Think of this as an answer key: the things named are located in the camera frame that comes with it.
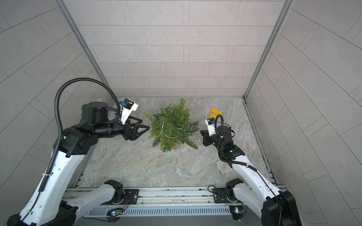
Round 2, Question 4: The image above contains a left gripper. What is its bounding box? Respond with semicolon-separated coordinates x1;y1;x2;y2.
95;114;150;140

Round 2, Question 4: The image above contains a small green christmas tree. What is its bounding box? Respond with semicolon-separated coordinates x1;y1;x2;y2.
144;98;199;153

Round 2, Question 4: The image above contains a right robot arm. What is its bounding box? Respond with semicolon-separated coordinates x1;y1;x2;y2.
200;126;302;226

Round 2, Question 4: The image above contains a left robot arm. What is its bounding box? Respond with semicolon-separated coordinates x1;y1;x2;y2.
7;99;150;226

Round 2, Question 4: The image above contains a yellow plastic triangle stand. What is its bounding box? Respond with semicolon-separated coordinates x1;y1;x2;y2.
209;109;223;119

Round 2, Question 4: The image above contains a white fluffy plush toy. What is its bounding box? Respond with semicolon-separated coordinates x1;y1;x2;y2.
216;161;232;174

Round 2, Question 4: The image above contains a right circuit board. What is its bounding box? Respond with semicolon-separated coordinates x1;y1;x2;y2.
229;205;246;220

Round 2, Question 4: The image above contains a circuit board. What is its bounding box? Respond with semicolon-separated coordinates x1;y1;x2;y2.
107;208;124;217
229;205;246;220

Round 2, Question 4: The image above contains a left circuit board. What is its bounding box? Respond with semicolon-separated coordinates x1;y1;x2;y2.
107;208;124;217

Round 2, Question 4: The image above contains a black corrugated right cable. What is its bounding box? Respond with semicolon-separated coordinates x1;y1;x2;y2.
213;114;281;198

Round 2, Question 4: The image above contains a black corrugated cable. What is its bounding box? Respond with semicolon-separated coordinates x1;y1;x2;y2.
213;114;281;198
38;77;122;193

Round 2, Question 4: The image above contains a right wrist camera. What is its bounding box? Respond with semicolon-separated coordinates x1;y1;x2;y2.
205;117;216;137

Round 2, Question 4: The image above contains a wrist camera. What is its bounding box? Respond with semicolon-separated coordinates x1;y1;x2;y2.
119;99;139;125
205;117;216;137

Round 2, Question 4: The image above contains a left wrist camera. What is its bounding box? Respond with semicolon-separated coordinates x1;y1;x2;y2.
119;99;139;125

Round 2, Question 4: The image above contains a black corrugated left cable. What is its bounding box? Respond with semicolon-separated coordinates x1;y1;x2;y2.
38;77;122;193

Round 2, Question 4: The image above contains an aluminium mounting rail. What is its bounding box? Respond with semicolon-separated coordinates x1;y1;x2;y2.
62;185;289;210

